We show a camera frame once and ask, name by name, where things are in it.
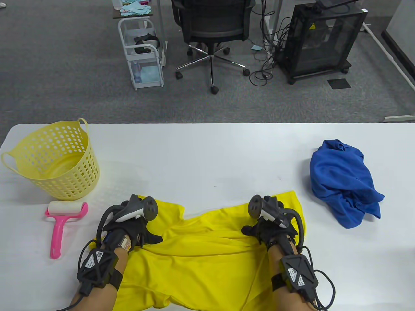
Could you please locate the black cabinet on wheels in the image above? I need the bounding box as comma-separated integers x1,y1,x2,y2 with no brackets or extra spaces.
276,3,368,85

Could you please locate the white desk frame rail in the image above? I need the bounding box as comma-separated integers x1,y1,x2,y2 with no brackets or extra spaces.
362,22,415,93

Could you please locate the white desk leg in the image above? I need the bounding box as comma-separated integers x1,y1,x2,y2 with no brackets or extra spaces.
156,0,169,67
263,0,282,54

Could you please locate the person's left forearm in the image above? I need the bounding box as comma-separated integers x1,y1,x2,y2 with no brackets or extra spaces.
70,248,130,311

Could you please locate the pile of light blue cloths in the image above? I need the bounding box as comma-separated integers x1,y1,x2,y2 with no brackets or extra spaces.
120,0,153,16

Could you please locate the light blue packet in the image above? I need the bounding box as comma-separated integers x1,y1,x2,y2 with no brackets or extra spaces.
135,66,161,83

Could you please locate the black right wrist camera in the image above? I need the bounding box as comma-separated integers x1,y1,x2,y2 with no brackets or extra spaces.
272,254,320,300

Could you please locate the pink lint roller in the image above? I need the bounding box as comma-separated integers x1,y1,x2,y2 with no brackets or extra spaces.
45,201,89,259

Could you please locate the white rolling cart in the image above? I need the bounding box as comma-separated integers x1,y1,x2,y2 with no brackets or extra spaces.
117,18,164,91

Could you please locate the black office chair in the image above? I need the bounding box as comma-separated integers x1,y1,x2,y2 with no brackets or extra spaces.
171,0,256,95

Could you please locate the yellow perforated plastic basket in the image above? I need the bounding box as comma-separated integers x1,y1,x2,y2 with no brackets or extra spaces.
1,118,100,202

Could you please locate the yellow t-shirt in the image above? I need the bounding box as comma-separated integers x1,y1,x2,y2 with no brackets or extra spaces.
89,191,305,311

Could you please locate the grey left hand controller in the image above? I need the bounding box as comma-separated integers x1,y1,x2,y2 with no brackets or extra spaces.
97,194,159,240

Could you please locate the tangle of black cables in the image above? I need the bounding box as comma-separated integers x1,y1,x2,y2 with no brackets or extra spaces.
250,0,292,87

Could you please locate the person's right forearm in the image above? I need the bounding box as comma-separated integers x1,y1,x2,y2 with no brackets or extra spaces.
267,245,312,311

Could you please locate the black floor plate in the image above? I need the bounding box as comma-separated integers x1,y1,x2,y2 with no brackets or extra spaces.
327,78,352,89

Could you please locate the person's left hand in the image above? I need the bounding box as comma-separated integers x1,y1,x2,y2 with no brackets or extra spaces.
102,200,163,252

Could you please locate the black headset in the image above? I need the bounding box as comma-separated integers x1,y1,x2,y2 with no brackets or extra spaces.
134,34,161,54

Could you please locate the person's right hand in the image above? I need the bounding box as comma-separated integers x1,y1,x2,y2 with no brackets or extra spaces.
242,195,299,250

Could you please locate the blue t-shirt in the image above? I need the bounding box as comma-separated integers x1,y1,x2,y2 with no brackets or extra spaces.
310,139,385,229

